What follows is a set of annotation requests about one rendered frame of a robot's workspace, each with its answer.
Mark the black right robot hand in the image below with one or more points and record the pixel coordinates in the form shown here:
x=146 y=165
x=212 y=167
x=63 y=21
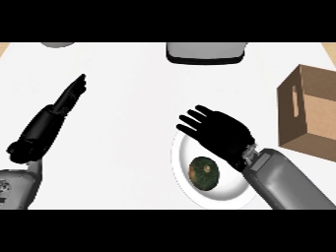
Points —
x=224 y=133

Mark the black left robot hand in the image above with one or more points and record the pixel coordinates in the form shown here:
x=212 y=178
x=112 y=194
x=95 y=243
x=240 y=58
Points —
x=44 y=128

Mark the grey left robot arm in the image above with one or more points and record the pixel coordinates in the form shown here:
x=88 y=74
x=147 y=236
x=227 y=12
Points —
x=11 y=187

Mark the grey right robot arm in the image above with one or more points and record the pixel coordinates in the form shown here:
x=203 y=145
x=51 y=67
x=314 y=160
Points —
x=285 y=182

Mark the green bell pepper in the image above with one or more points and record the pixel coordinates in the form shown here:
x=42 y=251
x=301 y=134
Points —
x=203 y=173

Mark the white plate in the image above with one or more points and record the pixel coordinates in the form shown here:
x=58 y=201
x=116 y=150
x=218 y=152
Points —
x=209 y=192

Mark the brown cardboard box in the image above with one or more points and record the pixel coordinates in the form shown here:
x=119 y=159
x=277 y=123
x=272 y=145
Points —
x=320 y=114

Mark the grey round object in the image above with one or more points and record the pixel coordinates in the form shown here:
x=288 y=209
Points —
x=58 y=45

